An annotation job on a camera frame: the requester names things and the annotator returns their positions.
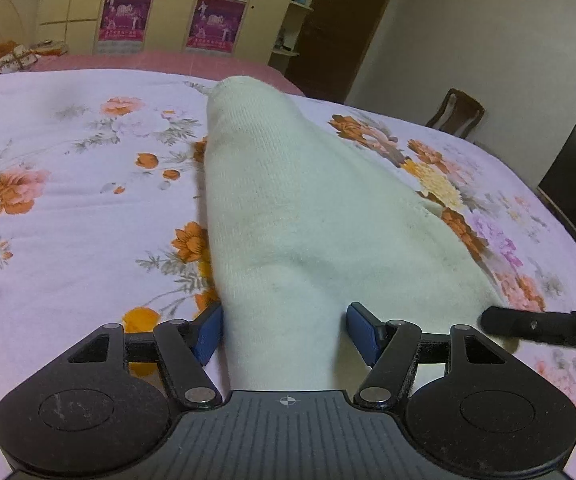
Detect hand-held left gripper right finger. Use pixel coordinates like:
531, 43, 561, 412
345, 302, 507, 408

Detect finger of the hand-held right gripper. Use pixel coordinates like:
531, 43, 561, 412
482, 306, 574, 345

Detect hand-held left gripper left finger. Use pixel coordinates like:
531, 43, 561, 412
68, 301, 225, 408

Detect pale green towel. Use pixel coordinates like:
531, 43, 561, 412
203, 76, 518, 393

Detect floral lilac bedsheet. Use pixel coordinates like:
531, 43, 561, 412
0, 67, 576, 477

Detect dark wooden chair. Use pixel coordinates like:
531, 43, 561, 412
426, 88, 485, 142

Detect pink bed cover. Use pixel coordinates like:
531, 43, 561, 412
0, 50, 306, 97

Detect brown wooden door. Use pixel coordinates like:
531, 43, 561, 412
285, 0, 401, 104

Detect cream corner shelf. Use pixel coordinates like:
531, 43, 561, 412
270, 0, 331, 79

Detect stack of books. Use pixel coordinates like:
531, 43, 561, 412
30, 40, 69, 57

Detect cream wardrobe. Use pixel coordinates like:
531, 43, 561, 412
38, 0, 329, 59

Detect orange patterned pillows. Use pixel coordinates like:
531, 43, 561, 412
0, 46, 42, 74

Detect purple wall poster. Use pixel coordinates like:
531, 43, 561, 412
98, 0, 155, 42
186, 0, 245, 51

